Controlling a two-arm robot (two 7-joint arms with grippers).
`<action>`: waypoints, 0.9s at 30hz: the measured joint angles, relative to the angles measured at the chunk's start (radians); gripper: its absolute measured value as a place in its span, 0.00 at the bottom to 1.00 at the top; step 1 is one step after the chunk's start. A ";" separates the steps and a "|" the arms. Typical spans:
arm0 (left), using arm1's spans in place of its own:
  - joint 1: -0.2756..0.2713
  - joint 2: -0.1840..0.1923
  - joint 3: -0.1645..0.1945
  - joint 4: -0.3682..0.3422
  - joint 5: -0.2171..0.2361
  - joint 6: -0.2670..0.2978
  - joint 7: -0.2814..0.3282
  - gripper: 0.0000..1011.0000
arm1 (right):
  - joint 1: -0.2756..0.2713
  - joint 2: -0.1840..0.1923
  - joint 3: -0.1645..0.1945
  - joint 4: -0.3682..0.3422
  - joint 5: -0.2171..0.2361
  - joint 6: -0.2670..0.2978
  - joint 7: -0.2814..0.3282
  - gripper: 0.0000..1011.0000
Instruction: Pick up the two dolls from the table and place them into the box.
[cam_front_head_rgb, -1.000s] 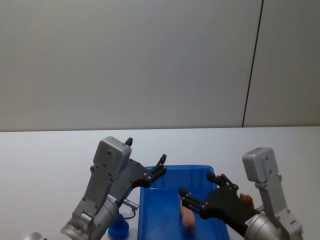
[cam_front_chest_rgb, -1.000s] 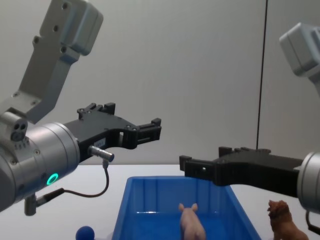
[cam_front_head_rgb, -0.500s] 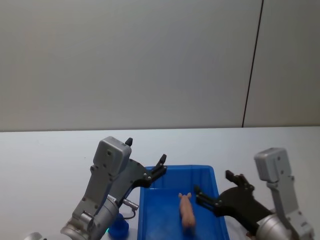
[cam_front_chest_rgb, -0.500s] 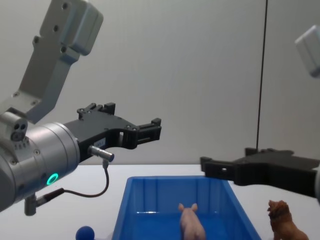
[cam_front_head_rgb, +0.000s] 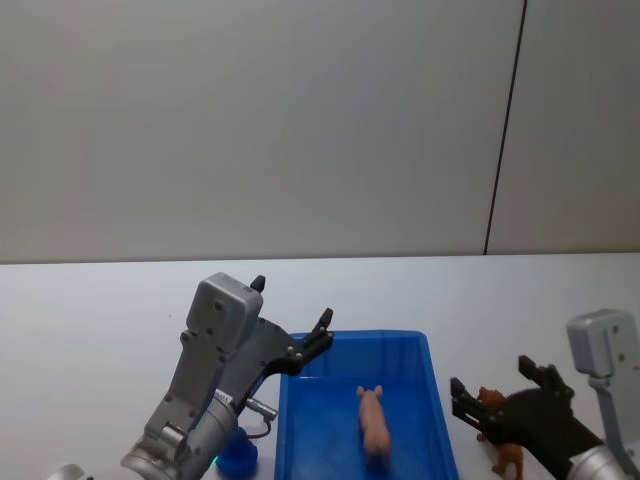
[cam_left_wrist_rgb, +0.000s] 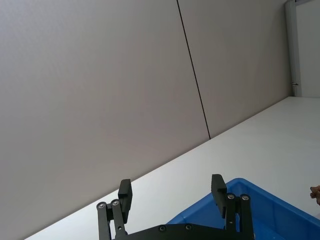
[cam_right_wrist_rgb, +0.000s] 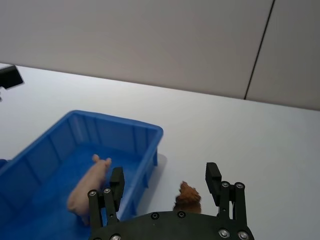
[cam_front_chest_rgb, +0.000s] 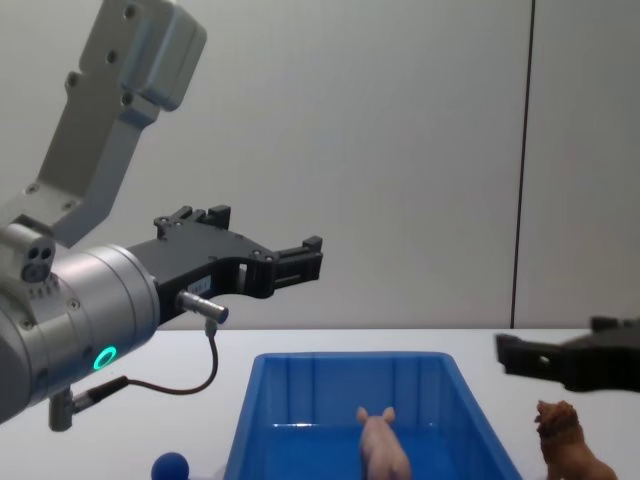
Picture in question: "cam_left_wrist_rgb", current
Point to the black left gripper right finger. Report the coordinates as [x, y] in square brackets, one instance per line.
[219, 195]

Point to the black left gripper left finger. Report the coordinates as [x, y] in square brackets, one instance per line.
[125, 197]

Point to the blue plastic bin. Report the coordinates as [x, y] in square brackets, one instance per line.
[275, 215]

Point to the small brown object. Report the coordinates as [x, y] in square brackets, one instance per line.
[316, 193]

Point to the grey door frame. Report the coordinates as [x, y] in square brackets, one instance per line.
[292, 37]

